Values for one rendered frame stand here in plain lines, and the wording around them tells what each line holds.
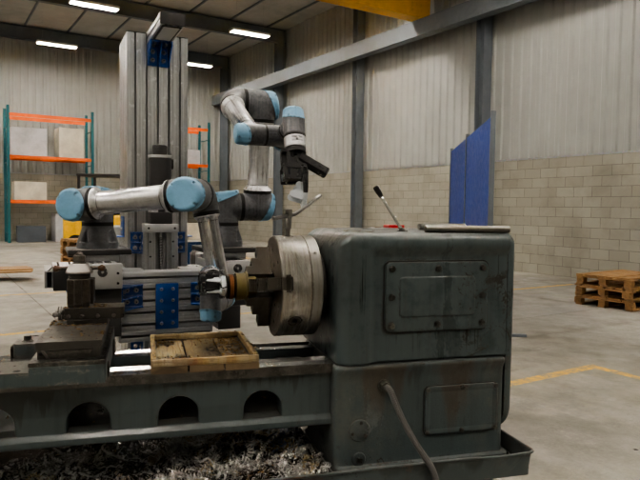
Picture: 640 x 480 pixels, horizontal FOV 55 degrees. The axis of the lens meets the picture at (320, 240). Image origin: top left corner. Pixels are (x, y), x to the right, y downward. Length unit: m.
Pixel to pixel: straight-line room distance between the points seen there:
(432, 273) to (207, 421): 0.79
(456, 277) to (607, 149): 11.21
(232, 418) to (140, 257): 1.02
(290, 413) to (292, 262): 0.45
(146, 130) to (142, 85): 0.18
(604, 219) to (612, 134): 1.59
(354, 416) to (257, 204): 1.05
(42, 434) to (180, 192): 0.85
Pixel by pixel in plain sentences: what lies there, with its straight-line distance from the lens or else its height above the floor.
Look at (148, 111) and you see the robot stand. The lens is 2.69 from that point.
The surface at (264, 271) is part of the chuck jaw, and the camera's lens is 1.96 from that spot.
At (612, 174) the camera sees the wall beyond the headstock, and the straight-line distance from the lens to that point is 12.87.
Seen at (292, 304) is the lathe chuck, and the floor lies 1.04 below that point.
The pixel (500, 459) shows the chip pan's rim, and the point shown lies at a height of 0.58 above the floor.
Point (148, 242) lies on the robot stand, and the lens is 2.58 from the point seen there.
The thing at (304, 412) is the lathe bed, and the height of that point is 0.72.
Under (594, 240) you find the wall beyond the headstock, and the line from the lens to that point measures 13.04.
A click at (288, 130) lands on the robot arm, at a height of 1.59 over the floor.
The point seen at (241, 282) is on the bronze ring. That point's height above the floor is 1.10.
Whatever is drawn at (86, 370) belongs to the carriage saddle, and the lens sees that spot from 1.74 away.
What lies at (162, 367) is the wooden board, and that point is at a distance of 1.79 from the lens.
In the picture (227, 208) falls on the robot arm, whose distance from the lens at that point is 2.54.
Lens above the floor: 1.33
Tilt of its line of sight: 3 degrees down
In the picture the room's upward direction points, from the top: 1 degrees clockwise
